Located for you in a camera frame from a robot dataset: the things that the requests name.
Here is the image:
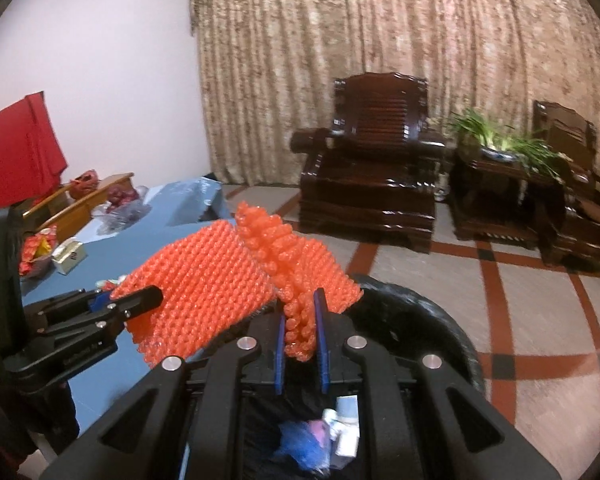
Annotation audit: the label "blue plastic bag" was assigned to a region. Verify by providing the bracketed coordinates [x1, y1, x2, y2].
[274, 419, 330, 474]

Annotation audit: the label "glass fruit bowl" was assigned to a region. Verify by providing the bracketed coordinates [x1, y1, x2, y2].
[92, 185, 151, 235]

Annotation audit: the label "red snack packets dish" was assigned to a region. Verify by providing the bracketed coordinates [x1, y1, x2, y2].
[19, 226, 58, 278]

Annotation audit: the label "dark wooden armchair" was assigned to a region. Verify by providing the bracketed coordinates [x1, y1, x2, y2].
[290, 73, 445, 254]
[532, 100, 600, 272]

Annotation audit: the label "patterned beige curtain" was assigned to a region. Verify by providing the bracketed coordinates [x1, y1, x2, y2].
[189, 0, 600, 184]

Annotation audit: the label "orange bubble mesh mat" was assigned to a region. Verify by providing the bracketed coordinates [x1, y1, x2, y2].
[111, 203, 363, 366]

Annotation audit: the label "green potted plant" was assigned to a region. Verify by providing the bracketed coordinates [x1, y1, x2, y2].
[449, 108, 559, 179]

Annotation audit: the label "dark wooden side table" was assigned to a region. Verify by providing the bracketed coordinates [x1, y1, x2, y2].
[449, 150, 562, 249]

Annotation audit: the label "black trash bin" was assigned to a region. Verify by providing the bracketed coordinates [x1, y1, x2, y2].
[179, 273, 487, 480]

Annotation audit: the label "tissue box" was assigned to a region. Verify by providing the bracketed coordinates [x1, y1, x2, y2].
[52, 237, 86, 275]

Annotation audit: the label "wooden sideboard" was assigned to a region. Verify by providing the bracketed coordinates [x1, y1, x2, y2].
[22, 172, 134, 242]

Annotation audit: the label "red apples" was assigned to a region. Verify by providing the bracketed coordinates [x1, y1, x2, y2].
[107, 184, 140, 212]

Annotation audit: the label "white printed package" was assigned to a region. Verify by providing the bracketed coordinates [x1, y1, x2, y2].
[322, 394, 361, 470]

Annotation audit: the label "red ornament on sideboard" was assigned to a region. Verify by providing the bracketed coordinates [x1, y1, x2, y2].
[68, 169, 99, 200]

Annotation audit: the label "red cloth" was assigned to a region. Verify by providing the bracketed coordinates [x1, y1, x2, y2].
[0, 92, 68, 209]

